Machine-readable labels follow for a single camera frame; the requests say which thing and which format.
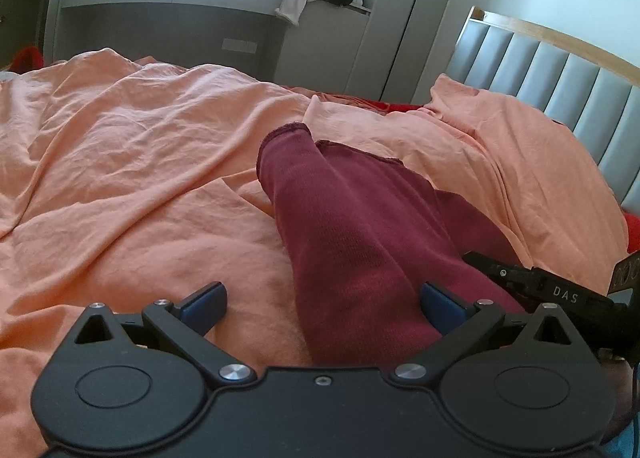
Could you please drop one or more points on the white wall socket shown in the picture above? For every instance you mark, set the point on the white wall socket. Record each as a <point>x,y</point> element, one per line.
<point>239,45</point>

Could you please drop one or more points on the orange duvet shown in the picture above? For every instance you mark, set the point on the orange duvet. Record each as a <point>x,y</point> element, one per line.
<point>125,162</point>

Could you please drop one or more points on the red bed sheet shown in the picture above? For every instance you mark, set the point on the red bed sheet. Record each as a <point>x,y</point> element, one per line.
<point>395,106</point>

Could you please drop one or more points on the grey wardrobe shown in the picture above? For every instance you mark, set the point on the grey wardrobe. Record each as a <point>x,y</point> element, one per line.
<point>400,12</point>

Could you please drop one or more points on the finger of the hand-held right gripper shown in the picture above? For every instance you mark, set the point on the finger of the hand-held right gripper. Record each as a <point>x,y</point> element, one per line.
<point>500,275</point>

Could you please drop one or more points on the grey padded wooden headboard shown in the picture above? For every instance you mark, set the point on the grey padded wooden headboard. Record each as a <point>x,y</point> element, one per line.
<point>550,67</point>

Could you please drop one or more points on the red cloth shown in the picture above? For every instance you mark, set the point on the red cloth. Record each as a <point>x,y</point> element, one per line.
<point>27,57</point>

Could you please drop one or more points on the white cloth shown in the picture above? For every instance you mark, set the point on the white cloth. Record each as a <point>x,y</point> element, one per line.
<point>295,2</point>

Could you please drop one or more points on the maroon knit garment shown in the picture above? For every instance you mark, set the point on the maroon knit garment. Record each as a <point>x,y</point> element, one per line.
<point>350,248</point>

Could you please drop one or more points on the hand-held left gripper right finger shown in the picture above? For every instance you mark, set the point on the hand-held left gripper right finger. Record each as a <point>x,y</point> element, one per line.
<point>442,310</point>

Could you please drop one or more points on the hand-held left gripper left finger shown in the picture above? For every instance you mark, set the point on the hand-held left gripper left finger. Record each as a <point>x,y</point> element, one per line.
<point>202,310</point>

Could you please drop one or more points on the grey window bench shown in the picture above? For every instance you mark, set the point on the grey window bench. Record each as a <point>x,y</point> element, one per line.
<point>175,2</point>

